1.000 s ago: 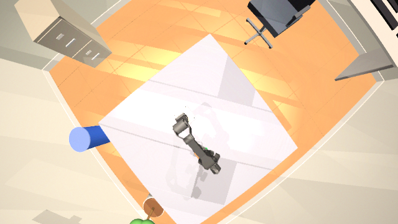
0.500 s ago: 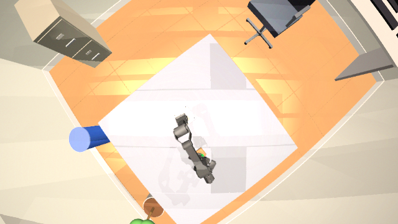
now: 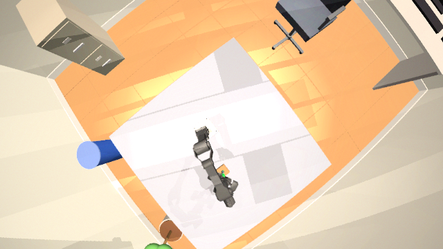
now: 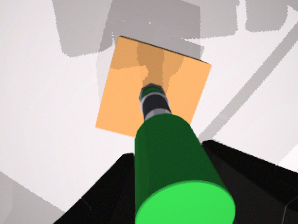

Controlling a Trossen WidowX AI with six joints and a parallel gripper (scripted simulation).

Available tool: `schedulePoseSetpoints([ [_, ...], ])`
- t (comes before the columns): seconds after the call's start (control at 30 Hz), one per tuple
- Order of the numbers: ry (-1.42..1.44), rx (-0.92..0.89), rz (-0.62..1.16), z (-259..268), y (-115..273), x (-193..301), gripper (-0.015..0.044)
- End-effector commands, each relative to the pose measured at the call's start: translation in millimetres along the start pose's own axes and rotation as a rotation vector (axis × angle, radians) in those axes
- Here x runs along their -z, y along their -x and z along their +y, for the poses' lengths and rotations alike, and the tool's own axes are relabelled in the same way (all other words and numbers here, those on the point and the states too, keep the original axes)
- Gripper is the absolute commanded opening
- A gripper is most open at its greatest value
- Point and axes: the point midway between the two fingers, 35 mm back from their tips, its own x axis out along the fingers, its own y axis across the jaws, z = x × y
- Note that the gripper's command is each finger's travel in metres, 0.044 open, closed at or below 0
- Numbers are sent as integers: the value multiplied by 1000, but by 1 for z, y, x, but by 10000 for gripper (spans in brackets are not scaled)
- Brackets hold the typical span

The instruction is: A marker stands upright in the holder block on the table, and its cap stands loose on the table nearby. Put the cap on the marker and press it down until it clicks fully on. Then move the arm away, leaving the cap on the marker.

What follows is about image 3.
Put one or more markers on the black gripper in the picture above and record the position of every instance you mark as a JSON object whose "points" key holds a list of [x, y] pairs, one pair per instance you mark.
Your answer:
{"points": [[229, 181]]}

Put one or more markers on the orange square block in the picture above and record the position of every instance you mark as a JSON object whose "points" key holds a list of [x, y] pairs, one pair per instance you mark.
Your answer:
{"points": [[223, 167]]}

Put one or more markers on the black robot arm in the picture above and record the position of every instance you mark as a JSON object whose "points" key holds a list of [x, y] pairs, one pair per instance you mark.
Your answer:
{"points": [[221, 189]]}

